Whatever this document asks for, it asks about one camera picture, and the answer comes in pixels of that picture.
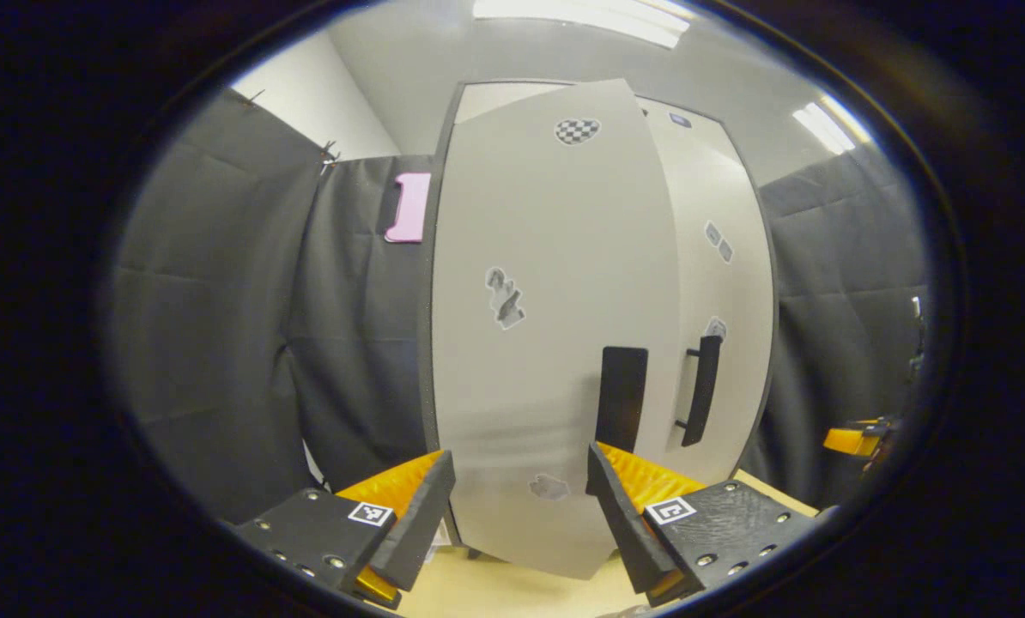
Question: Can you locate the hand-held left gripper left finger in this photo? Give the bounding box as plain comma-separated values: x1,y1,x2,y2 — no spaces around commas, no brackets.
236,450,458,610

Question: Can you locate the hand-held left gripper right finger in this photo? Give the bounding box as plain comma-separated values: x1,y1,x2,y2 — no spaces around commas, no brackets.
586,442,831,609

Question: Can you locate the white cabinet door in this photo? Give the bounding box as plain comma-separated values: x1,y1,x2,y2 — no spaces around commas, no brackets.
431,79,685,580
637,96,776,487

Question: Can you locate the white cabinet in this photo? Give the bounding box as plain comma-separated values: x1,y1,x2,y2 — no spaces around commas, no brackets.
416,79,779,559

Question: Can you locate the black backdrop cloth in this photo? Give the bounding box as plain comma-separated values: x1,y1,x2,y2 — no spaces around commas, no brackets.
105,86,930,524

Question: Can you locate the small ceiling light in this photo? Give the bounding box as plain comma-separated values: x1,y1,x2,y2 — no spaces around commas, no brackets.
793,96,872,156

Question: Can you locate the long ceiling light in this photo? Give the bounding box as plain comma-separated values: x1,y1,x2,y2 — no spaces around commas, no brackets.
472,0,692,49

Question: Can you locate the black door handle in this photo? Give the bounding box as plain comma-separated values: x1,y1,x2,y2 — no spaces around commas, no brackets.
596,347,649,453
674,336,723,448

